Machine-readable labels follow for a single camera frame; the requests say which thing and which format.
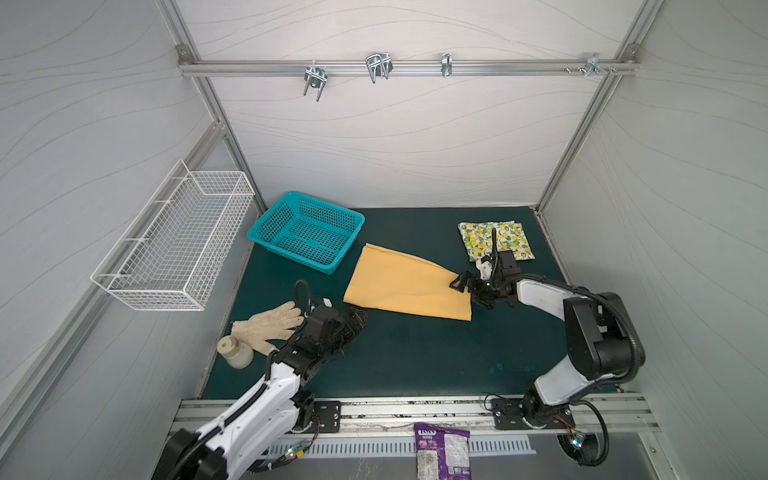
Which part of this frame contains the lemon print skirt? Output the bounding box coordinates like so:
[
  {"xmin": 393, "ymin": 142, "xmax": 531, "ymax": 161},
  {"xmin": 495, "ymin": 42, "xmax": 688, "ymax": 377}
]
[{"xmin": 458, "ymin": 221, "xmax": 535, "ymax": 262}]

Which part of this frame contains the tan yellow skirt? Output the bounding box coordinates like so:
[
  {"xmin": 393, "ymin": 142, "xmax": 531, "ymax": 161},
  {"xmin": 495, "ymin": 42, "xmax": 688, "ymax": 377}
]
[{"xmin": 344, "ymin": 243, "xmax": 472, "ymax": 322}]

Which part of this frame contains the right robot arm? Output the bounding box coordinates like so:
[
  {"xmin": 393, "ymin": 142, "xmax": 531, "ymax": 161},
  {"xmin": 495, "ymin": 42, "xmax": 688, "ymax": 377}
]
[{"xmin": 450, "ymin": 252, "xmax": 646, "ymax": 429}]

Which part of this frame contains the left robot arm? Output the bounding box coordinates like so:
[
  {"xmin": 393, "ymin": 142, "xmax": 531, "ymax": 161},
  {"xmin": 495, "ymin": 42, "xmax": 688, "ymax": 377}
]
[{"xmin": 152, "ymin": 305, "xmax": 368, "ymax": 479}]

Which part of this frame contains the beige knit glove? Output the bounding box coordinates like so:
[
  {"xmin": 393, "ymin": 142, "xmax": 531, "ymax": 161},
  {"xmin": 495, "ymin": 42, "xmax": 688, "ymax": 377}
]
[{"xmin": 231, "ymin": 301, "xmax": 304, "ymax": 356}]

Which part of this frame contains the green table mat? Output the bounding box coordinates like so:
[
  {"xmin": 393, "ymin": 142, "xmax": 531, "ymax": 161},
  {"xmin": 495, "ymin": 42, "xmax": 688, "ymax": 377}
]
[{"xmin": 231, "ymin": 207, "xmax": 567, "ymax": 398}]

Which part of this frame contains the cream bottle left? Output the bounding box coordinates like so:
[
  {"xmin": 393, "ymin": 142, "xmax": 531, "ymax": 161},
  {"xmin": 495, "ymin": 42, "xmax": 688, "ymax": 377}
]
[{"xmin": 216, "ymin": 335, "xmax": 254, "ymax": 370}]

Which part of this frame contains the teal plastic basket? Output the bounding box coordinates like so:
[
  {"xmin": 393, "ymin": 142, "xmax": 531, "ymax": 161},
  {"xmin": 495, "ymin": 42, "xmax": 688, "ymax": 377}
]
[{"xmin": 247, "ymin": 192, "xmax": 365, "ymax": 275}]

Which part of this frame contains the purple snack bag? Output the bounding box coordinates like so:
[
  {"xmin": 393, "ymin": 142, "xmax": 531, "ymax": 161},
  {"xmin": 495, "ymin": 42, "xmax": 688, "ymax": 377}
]
[{"xmin": 414, "ymin": 423, "xmax": 472, "ymax": 480}]

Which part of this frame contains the small metal hook clamp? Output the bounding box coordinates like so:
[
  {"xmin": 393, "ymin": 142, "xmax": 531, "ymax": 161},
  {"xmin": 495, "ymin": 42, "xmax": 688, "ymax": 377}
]
[{"xmin": 441, "ymin": 53, "xmax": 453, "ymax": 77}]

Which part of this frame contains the metal u-bolt clamp middle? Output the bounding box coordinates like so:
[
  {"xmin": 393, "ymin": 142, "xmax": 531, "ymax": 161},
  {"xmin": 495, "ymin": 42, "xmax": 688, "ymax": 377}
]
[{"xmin": 365, "ymin": 52, "xmax": 393, "ymax": 84}]

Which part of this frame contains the metal u-bolt clamp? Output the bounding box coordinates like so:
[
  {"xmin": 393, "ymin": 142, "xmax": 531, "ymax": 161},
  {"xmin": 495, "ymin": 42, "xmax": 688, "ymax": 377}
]
[
  {"xmin": 303, "ymin": 65, "xmax": 328, "ymax": 102},
  {"xmin": 365, "ymin": 52, "xmax": 393, "ymax": 84}
]

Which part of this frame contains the metal u-bolt clamp left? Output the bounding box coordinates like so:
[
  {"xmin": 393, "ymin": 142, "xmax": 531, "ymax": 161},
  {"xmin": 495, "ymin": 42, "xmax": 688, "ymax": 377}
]
[{"xmin": 303, "ymin": 65, "xmax": 328, "ymax": 102}]

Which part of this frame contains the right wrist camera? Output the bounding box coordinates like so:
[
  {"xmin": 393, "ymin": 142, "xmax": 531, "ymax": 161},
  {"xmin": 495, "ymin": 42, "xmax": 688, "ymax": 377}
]
[{"xmin": 475, "ymin": 255, "xmax": 493, "ymax": 282}]

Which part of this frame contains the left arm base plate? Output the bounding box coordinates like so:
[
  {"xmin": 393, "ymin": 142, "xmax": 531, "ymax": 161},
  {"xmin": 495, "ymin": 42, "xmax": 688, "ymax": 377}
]
[{"xmin": 291, "ymin": 401, "xmax": 342, "ymax": 434}]

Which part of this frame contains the left base cable bundle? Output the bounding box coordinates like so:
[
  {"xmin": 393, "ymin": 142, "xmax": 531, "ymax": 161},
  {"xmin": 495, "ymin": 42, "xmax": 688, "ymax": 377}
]
[{"xmin": 248, "ymin": 419, "xmax": 322, "ymax": 475}]

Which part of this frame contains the base cable bundle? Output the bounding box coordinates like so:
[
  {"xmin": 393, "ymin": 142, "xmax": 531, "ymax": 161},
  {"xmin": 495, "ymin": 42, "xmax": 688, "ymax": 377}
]
[
  {"xmin": 554, "ymin": 398, "xmax": 610, "ymax": 468},
  {"xmin": 248, "ymin": 419, "xmax": 322, "ymax": 475}
]

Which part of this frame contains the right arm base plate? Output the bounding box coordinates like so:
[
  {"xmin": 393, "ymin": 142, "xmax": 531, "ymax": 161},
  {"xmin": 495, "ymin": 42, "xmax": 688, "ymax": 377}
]
[{"xmin": 486, "ymin": 396, "xmax": 576, "ymax": 430}]

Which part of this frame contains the white wire basket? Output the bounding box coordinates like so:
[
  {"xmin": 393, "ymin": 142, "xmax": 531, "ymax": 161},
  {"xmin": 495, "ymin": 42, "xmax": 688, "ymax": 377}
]
[{"xmin": 90, "ymin": 160, "xmax": 254, "ymax": 312}]

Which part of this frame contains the aluminium front rail frame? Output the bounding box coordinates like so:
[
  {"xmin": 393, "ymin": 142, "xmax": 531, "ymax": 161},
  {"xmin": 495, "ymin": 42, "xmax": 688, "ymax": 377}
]
[{"xmin": 316, "ymin": 393, "xmax": 661, "ymax": 437}]

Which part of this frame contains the right base cable bundle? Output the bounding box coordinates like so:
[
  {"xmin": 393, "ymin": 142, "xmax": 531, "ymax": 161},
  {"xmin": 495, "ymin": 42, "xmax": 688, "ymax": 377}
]
[{"xmin": 554, "ymin": 398, "xmax": 610, "ymax": 468}]

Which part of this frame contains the metal bracket right end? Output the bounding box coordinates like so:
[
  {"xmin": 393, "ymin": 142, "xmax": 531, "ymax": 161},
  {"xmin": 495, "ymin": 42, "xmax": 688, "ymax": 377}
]
[{"xmin": 563, "ymin": 53, "xmax": 618, "ymax": 78}]

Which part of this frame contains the aluminium crossbar rail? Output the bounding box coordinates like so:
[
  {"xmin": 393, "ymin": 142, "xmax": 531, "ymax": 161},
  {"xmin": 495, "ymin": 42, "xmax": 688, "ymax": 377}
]
[{"xmin": 179, "ymin": 57, "xmax": 640, "ymax": 78}]

